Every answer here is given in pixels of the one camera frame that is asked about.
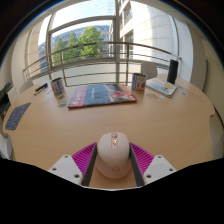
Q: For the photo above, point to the metal balcony railing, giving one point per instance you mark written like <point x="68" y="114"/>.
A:
<point x="100" y="59"/>

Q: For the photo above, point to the white-blue booklet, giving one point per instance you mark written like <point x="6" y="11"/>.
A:
<point x="162" y="87"/>

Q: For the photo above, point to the black upright speaker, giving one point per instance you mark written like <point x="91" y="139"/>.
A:
<point x="172" y="71"/>

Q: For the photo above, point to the blue whiteboard marker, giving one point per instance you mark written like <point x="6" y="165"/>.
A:
<point x="40" y="91"/>

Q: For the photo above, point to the white computer mouse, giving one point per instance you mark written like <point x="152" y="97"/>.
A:
<point x="113" y="156"/>

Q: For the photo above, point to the small green sticker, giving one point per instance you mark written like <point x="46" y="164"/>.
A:
<point x="62" y="97"/>
<point x="62" y="104"/>

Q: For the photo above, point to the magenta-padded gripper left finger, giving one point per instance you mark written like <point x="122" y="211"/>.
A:
<point x="68" y="168"/>

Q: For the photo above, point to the large red-blue magazine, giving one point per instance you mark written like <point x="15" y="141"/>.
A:
<point x="101" y="94"/>

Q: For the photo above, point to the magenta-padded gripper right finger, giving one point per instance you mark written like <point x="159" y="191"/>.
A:
<point x="156" y="166"/>

